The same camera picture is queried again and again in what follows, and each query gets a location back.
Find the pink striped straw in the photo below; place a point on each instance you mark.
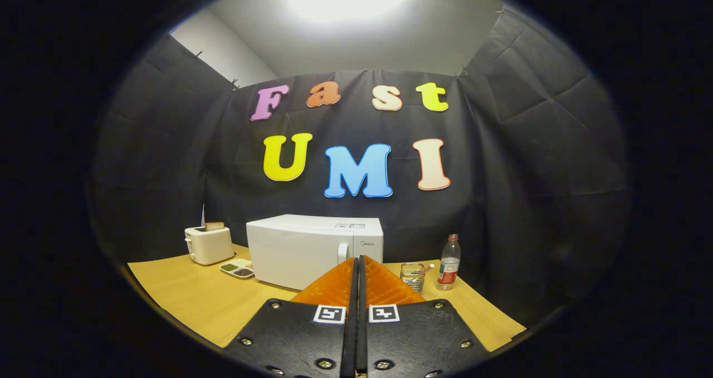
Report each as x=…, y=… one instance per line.
x=426, y=268

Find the white toaster oven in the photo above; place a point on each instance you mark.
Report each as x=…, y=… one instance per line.
x=295, y=255

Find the white divided bean dish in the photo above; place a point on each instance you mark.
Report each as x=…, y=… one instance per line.
x=237, y=268

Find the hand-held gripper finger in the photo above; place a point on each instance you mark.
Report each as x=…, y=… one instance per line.
x=362, y=333
x=351, y=333

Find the clear plastic water bottle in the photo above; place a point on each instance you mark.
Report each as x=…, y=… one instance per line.
x=448, y=266

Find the bread slice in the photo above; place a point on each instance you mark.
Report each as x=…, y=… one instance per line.
x=214, y=226

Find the cream pop-up toaster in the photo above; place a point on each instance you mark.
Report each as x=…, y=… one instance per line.
x=210, y=247

